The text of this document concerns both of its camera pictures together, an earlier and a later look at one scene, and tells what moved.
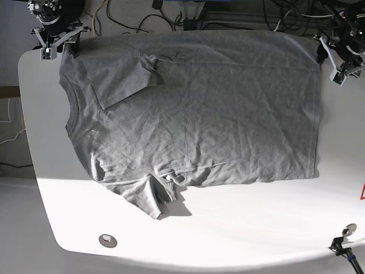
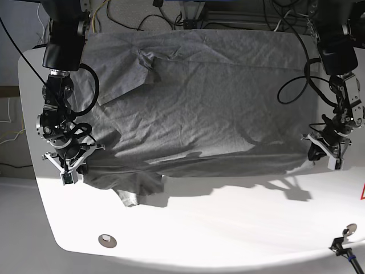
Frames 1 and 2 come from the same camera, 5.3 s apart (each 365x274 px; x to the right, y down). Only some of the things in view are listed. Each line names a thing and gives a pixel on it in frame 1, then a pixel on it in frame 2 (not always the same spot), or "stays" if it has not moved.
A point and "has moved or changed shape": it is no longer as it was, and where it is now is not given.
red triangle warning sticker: (363, 193) stays
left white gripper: (49, 51) to (69, 176)
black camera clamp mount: (337, 246) stays
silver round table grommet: (352, 228) stays
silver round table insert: (108, 241) stays
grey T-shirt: (153, 111) has moved or changed shape
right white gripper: (336, 76) to (335, 154)
